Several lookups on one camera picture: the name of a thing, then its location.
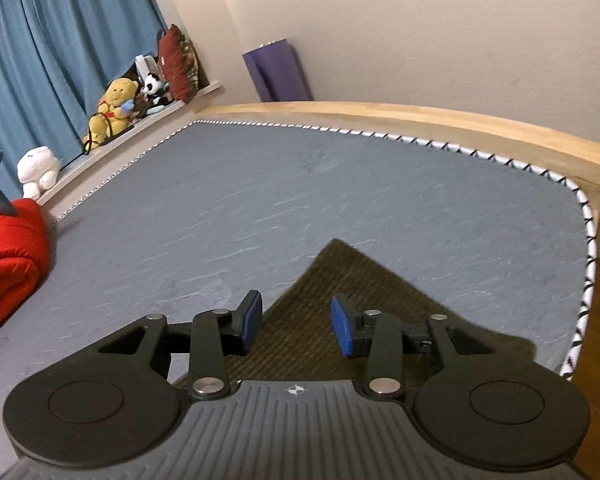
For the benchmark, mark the panda plush toy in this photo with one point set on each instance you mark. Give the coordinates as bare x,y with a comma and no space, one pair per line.
154,87

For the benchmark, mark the dark red cushion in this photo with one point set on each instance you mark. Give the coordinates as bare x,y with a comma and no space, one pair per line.
176,62

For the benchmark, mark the white window sill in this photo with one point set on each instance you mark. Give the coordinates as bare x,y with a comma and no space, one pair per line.
130,132

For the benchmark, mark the yellow bear plush toy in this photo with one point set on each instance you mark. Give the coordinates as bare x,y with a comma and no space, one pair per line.
115,105

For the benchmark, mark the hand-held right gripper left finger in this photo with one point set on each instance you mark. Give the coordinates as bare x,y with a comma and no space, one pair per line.
252,322

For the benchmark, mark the white plush toy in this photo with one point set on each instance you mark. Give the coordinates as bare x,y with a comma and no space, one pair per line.
37,167

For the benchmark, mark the red folded quilt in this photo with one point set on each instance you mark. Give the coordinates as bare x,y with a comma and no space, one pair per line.
10,260

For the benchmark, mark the wooden bed frame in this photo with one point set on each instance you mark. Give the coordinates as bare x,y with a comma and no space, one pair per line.
430,120

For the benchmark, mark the purple rolled mat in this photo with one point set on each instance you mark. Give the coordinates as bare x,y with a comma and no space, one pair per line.
277,70

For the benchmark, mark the blue curtain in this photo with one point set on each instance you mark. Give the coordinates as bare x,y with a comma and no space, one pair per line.
55,50

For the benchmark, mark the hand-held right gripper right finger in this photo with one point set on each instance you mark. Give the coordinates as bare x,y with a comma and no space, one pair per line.
344,327

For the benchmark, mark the small white fan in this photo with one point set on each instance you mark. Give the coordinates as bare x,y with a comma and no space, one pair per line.
146,67

